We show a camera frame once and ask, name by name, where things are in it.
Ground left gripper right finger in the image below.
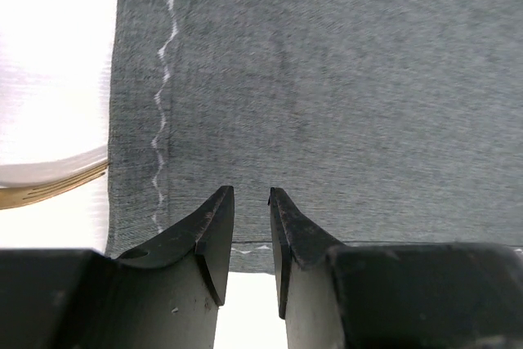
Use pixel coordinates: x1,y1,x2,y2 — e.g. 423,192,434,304
268,188,522,348

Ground grey cloth napkin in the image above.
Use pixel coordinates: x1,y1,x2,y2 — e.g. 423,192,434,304
106,0,522,273

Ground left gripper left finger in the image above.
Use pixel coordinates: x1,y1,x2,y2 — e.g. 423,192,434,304
1,186,235,348

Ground gold fork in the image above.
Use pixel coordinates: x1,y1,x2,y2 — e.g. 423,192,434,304
1,161,109,210

